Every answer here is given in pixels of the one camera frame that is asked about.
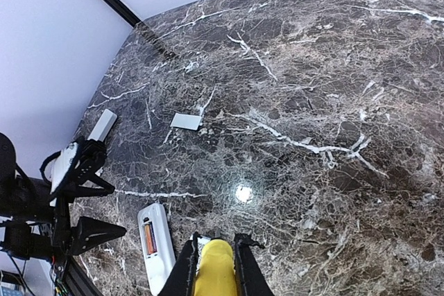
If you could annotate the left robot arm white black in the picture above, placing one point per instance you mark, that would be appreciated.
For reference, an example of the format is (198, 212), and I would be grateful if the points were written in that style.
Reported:
(36, 211)

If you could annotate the white remote with barcode label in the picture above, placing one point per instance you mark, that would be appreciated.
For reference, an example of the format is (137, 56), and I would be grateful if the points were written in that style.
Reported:
(157, 247)

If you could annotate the yellow handled screwdriver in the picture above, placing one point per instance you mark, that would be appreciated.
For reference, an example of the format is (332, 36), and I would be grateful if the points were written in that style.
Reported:
(216, 272)

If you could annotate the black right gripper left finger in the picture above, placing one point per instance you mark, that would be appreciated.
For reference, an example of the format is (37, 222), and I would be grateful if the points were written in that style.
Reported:
(181, 281)

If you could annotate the plain white slim remote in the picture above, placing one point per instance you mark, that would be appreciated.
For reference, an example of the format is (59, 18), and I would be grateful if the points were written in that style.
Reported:
(103, 126)

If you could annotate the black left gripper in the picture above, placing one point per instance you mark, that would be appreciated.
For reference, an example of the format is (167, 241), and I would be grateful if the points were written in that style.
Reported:
(89, 233)

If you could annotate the grey battery cover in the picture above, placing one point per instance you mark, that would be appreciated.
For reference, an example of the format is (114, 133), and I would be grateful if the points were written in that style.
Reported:
(186, 121)

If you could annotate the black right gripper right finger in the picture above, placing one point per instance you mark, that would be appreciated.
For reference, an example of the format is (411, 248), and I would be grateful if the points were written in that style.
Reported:
(249, 278)

